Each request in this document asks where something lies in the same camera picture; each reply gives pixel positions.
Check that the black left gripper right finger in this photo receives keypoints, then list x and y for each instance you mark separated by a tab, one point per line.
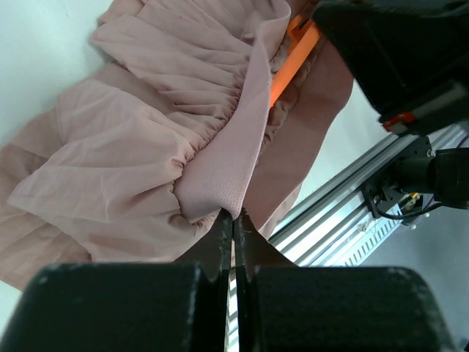
285	307

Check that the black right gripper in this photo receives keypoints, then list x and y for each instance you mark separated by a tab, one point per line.
410	58

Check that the orange hanger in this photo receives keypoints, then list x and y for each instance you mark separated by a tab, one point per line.
303	36

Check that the white slotted cable duct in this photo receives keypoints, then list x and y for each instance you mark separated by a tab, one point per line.
363	242

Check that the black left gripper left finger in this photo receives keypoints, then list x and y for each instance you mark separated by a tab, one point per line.
179	306

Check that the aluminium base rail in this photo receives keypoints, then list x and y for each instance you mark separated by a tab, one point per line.
315	228

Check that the pink skirt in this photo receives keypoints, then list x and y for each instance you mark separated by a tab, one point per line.
134	163

